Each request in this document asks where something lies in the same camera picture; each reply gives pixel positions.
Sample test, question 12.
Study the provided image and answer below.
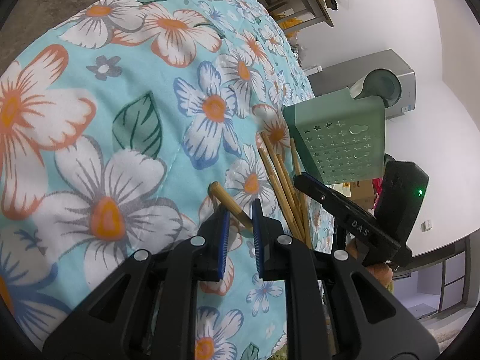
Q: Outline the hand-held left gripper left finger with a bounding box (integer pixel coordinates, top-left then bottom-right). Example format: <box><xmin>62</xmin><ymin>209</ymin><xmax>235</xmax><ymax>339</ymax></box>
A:
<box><xmin>43</xmin><ymin>210</ymin><xmax>231</xmax><ymax>360</ymax></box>

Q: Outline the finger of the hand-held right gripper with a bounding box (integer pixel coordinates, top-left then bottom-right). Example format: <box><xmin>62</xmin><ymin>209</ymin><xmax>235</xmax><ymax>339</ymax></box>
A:
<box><xmin>293</xmin><ymin>172</ymin><xmax>412</xmax><ymax>268</ymax></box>

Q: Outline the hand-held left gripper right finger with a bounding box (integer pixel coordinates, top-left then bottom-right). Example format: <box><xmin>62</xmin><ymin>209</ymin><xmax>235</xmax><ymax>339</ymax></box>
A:
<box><xmin>251</xmin><ymin>198</ymin><xmax>439</xmax><ymax>360</ymax></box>

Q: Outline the single wooden chopstick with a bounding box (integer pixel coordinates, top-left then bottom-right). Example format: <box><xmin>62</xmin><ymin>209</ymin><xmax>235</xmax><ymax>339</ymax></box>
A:
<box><xmin>208</xmin><ymin>182</ymin><xmax>256</xmax><ymax>233</ymax></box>

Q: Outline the bundle of wooden chopsticks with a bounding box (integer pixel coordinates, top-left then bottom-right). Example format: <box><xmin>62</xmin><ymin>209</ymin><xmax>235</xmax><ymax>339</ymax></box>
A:
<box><xmin>258</xmin><ymin>131</ymin><xmax>313</xmax><ymax>250</ymax></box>

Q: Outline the green perforated utensil holder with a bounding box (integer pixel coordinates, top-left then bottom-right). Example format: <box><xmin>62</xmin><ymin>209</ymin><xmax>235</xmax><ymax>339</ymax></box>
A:
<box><xmin>282</xmin><ymin>87</ymin><xmax>387</xmax><ymax>186</ymax></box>

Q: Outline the large white ceramic spoon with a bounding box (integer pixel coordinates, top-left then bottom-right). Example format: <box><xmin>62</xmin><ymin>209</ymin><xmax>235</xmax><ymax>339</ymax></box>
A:
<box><xmin>350</xmin><ymin>68</ymin><xmax>403</xmax><ymax>109</ymax></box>

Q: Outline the person's right hand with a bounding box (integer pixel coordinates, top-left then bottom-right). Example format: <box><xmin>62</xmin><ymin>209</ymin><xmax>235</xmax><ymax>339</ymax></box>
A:
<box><xmin>345</xmin><ymin>238</ymin><xmax>394</xmax><ymax>291</ymax></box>

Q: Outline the large open cardboard box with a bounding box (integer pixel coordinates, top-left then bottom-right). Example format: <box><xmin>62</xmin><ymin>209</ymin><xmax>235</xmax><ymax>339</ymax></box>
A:
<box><xmin>343</xmin><ymin>180</ymin><xmax>376</xmax><ymax>211</ymax></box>

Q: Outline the grey panelled door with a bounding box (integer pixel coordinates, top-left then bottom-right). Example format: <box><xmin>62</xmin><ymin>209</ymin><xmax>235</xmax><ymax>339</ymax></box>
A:
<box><xmin>392</xmin><ymin>238</ymin><xmax>471</xmax><ymax>319</ymax></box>

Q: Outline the blue floral blanket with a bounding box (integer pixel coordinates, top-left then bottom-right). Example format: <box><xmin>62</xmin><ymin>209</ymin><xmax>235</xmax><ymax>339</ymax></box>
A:
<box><xmin>0</xmin><ymin>0</ymin><xmax>338</xmax><ymax>360</ymax></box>

